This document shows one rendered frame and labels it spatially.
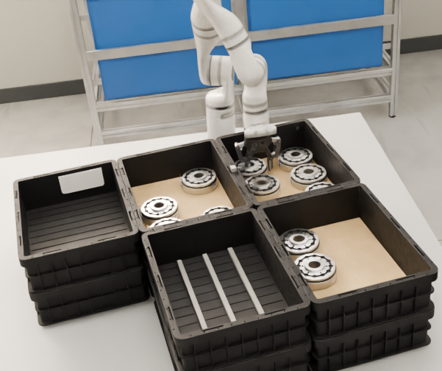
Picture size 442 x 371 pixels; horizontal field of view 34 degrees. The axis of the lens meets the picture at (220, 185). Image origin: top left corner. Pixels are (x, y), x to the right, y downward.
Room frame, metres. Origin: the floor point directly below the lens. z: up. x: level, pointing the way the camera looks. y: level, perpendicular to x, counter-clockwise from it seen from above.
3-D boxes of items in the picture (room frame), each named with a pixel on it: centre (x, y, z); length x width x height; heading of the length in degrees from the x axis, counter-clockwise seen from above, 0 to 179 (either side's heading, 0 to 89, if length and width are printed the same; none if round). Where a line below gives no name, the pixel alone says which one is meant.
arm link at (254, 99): (1.88, -0.12, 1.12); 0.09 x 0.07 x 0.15; 164
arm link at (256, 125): (1.85, -0.12, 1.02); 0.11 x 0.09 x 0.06; 6
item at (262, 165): (1.87, -0.09, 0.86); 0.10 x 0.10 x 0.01
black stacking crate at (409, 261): (1.39, -0.27, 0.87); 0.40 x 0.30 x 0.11; 13
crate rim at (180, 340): (1.32, 0.02, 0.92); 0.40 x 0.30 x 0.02; 13
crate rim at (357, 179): (1.78, -0.18, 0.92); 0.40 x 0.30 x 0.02; 13
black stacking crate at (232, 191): (1.71, 0.11, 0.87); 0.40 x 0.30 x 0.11; 13
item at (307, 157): (1.90, -0.23, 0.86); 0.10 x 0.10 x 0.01
